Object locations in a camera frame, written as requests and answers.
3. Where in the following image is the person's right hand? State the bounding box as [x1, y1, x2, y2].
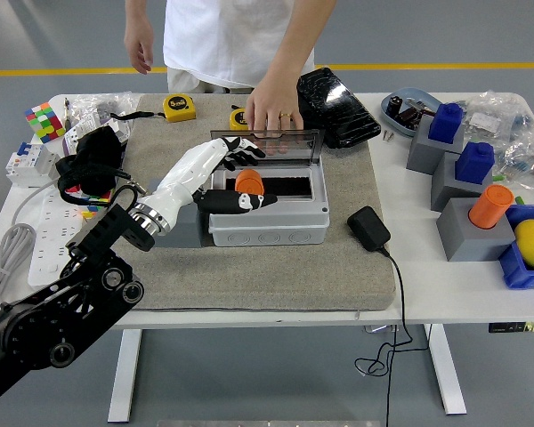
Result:
[123, 22, 156, 76]

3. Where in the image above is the person's left hand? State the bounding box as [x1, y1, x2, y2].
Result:
[243, 79, 304, 153]

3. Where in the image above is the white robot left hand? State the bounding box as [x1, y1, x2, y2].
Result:
[135, 136, 279, 233]

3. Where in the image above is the smoked transparent box lid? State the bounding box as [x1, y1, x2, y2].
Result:
[210, 128, 324, 169]

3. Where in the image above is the orange cylinder battery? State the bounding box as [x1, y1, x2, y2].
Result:
[234, 168, 266, 197]
[467, 184, 516, 230]

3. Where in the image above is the grey electrical junction box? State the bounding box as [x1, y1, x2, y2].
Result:
[207, 155, 330, 247]

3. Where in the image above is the round yellow tape measure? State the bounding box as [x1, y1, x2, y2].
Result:
[229, 105, 255, 132]

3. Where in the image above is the square yellow tape measure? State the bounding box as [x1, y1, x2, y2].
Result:
[109, 94, 198, 124]

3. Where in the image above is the grey block with round hole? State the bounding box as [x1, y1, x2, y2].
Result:
[149, 179, 213, 248]

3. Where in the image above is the black wrapped flat device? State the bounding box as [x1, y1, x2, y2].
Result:
[295, 67, 383, 150]

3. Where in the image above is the person's torso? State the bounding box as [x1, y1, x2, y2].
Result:
[162, 0, 321, 95]

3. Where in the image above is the large colourful puzzle cube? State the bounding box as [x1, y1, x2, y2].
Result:
[23, 101, 68, 143]

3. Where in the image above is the grey-brown table mat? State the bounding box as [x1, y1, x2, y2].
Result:
[91, 93, 397, 312]

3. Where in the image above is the dark brown capacitor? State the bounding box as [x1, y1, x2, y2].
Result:
[397, 106, 425, 129]

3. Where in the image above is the blue-grey oval dish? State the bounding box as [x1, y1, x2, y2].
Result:
[381, 87, 441, 138]

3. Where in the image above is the black power adapter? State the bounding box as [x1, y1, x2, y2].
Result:
[346, 205, 392, 253]

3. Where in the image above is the grey block holder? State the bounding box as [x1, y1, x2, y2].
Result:
[430, 150, 495, 213]
[435, 197, 517, 262]
[405, 114, 466, 175]

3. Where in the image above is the white power strip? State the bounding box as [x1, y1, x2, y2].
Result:
[28, 186, 94, 286]

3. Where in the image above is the white circuit breaker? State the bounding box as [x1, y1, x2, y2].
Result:
[4, 141, 61, 189]

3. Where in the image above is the blue bottle-shaped block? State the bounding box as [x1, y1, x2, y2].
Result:
[428, 102, 465, 144]
[454, 141, 496, 184]

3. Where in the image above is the white table leg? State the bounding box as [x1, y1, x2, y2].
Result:
[424, 323, 467, 416]
[107, 328, 142, 423]

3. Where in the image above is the clear plastic parts bag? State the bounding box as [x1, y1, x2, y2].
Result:
[493, 140, 534, 192]
[460, 91, 533, 146]

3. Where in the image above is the blue plastic bin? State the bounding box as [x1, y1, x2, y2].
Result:
[498, 204, 534, 290]

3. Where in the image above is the black table control panel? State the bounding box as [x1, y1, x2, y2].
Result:
[488, 320, 534, 334]

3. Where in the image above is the black adapter cord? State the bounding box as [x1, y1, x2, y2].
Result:
[354, 246, 430, 427]

